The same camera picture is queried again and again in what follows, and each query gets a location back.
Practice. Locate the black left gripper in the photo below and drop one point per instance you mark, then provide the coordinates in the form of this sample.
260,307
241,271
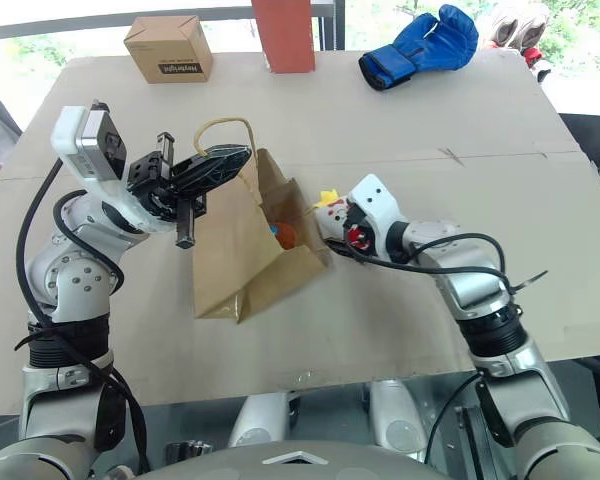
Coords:
150,175

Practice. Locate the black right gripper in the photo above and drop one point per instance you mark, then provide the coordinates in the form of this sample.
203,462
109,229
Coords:
372,240

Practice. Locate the white and yellow plush toy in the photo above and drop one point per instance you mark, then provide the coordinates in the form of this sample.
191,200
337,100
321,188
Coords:
332,215

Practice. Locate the brown paper bag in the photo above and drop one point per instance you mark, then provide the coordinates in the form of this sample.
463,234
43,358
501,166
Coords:
245,260

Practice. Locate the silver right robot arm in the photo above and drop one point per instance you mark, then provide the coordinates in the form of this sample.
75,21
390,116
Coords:
485,300

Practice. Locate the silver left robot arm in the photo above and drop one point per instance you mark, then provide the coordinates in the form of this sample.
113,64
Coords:
75,290

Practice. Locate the orange ball in bag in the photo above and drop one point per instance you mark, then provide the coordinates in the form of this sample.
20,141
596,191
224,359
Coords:
286,235

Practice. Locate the grey and beige plush toy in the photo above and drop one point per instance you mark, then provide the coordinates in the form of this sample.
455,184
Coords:
520,30

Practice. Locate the brown cardboard table cover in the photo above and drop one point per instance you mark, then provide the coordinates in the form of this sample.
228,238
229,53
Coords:
380,140

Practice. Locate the small brown cardboard box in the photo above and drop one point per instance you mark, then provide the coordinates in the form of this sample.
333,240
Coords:
172,47

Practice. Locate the silver rounded robot leg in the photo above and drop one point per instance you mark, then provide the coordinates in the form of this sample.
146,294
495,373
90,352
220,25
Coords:
397,415
260,417

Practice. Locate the tall red box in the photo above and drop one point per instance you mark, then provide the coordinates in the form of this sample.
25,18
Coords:
286,35

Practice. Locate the silver robot torso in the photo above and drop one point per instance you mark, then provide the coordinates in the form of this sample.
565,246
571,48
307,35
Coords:
305,460

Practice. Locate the blue boxing glove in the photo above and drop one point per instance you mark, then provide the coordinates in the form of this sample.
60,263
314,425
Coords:
420,47

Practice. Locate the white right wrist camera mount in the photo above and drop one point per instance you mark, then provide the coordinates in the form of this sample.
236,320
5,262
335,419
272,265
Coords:
377,200

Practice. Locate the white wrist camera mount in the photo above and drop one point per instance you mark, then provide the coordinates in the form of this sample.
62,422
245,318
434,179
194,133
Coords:
87,150
377,200

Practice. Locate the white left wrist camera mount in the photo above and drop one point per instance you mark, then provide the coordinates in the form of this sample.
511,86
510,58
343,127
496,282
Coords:
87,150

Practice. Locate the black window frame post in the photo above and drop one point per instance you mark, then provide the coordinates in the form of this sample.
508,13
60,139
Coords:
330,32

